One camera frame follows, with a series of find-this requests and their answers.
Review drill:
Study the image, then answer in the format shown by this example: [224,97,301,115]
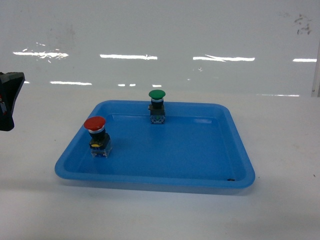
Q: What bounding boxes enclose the red mushroom push button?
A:
[83,116,112,158]

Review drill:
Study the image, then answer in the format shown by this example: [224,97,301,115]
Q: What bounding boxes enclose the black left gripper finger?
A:
[0,72,25,131]

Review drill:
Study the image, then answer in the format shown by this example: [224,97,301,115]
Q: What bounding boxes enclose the green mushroom push button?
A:
[148,89,166,124]

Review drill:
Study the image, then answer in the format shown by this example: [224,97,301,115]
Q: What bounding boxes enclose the blue plastic tray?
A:
[55,100,255,193]

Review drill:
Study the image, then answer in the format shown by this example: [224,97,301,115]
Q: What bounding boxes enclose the white glossy backboard panel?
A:
[0,0,320,97]

